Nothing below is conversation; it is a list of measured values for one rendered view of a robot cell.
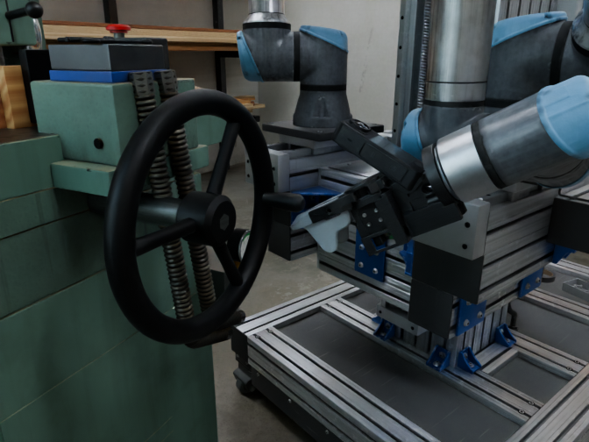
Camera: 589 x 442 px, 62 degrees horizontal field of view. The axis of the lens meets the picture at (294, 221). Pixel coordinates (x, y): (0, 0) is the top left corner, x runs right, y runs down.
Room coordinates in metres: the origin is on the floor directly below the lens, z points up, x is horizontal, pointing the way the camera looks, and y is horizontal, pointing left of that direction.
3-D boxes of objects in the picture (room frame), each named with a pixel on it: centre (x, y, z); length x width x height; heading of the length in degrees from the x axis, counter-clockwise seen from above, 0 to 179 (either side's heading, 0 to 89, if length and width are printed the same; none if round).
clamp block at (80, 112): (0.62, 0.22, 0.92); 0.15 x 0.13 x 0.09; 153
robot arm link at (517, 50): (0.87, -0.39, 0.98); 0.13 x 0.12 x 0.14; 51
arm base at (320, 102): (1.25, -0.07, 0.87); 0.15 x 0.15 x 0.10
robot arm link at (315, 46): (1.25, -0.06, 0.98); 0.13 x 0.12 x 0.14; 91
